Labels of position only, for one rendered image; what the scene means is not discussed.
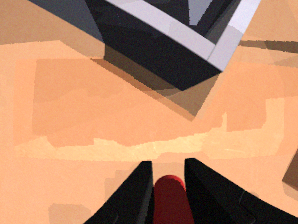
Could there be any red cylinder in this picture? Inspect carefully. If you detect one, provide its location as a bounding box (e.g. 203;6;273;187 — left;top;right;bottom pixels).
153;175;194;224

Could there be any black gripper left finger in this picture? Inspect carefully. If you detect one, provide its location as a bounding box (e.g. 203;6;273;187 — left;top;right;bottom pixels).
84;160;154;224

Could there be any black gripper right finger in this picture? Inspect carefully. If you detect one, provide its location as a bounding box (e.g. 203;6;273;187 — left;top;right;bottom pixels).
184;157;298;224

